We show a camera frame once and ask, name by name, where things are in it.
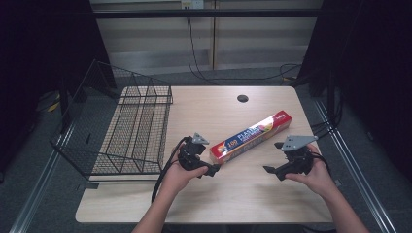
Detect person's right hand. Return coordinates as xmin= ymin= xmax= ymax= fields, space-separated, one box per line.
xmin=284 ymin=143 xmax=338 ymax=199

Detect black wall cables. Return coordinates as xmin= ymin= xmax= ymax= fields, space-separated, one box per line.
xmin=186 ymin=17 xmax=303 ymax=83

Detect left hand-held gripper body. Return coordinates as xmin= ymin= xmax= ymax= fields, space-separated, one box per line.
xmin=177 ymin=132 xmax=211 ymax=172

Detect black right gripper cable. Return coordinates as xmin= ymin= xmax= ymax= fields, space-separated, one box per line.
xmin=310 ymin=150 xmax=332 ymax=178

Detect black wire mesh basket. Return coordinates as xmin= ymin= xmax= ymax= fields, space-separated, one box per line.
xmin=50 ymin=58 xmax=174 ymax=182

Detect person's left hand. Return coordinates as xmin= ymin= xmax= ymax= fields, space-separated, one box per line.
xmin=159 ymin=150 xmax=210 ymax=197

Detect black horizontal bar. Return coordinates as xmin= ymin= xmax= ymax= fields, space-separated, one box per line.
xmin=91 ymin=8 xmax=323 ymax=19

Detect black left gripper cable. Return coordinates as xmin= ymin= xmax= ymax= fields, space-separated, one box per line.
xmin=151 ymin=135 xmax=192 ymax=204

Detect black floor cables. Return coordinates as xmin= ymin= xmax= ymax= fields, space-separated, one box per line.
xmin=310 ymin=96 xmax=344 ymax=140

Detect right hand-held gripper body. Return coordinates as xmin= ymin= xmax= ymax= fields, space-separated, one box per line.
xmin=280 ymin=134 xmax=320 ymax=176

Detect dark curtain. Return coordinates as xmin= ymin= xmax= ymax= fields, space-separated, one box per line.
xmin=296 ymin=0 xmax=412 ymax=183
xmin=0 ymin=0 xmax=117 ymax=173

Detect white wall socket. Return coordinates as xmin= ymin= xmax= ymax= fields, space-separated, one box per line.
xmin=181 ymin=0 xmax=205 ymax=10

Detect long red plastic wrap box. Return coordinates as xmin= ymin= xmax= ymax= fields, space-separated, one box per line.
xmin=209 ymin=110 xmax=293 ymax=165

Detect metal floor rail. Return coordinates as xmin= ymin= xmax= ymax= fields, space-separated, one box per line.
xmin=9 ymin=124 xmax=77 ymax=233
xmin=313 ymin=99 xmax=397 ymax=233

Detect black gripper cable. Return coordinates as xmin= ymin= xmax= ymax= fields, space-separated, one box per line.
xmin=151 ymin=135 xmax=192 ymax=204
xmin=310 ymin=150 xmax=332 ymax=178

